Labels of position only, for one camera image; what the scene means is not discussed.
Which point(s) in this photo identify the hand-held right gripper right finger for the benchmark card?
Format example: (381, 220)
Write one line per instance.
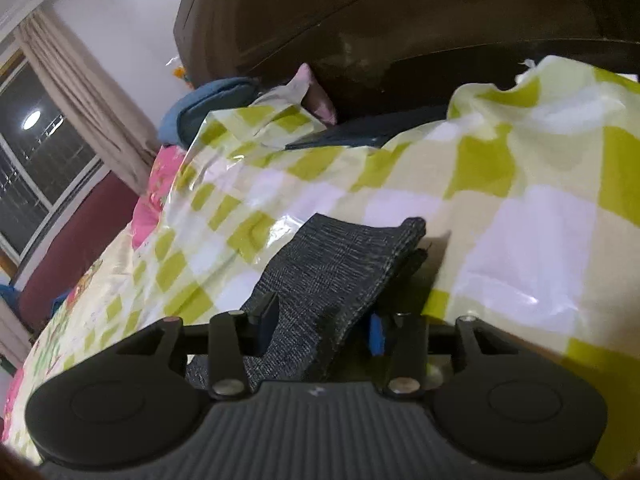
(376, 335)

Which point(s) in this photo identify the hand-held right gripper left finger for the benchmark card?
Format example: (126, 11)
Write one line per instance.
(265, 325)

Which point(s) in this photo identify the dark grey checked pants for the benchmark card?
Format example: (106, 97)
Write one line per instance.
(325, 280)

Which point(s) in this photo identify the green checked plastic sheet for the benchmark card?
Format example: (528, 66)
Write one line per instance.
(500, 210)

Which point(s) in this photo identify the maroon sofa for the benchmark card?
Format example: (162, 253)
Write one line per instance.
(80, 240)

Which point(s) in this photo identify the blue cloth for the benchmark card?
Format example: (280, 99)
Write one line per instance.
(57, 302)

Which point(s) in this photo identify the folded blue blanket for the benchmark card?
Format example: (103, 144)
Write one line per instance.
(200, 105)

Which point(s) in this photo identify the pink pillow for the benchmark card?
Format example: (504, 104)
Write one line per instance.
(320, 100)

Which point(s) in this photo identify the blue garment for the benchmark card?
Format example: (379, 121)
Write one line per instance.
(5, 297)

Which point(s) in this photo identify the orange snack bag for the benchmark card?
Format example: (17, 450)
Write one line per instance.
(179, 71)

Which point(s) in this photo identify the beige curtain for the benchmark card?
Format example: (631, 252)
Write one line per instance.
(90, 90)

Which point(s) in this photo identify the dark wooden headboard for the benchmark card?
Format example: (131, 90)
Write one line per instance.
(400, 10)

